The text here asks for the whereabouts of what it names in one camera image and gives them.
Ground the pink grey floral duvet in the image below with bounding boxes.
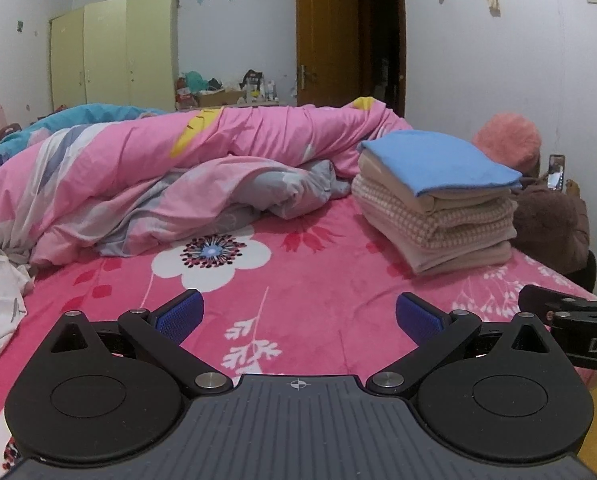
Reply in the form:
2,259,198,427
0,99,414,267

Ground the wooden door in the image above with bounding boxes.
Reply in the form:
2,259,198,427
296,0,360,108

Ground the pale green wardrobe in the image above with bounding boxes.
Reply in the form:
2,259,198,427
47,0,180,113

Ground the pink fuzzy item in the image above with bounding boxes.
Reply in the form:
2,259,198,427
471,112,542,173

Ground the blue t-shirt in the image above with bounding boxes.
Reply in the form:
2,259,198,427
357,130,523,198

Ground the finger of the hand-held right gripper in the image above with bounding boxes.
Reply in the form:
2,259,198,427
519,284,597,318

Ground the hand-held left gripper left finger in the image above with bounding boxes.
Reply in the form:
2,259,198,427
48,288,234,394

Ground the cardboard box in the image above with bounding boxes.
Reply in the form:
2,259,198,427
197,89,245,109

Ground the black chair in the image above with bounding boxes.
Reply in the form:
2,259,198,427
576,250,597,293

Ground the brown fuzzy item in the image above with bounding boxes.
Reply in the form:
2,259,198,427
511,180,590,273

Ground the smartphone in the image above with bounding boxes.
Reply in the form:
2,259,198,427
549,153,566,192

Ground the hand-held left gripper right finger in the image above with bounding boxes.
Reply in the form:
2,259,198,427
366,292,554,395

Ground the teal bag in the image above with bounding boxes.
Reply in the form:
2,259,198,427
184,71,210,95

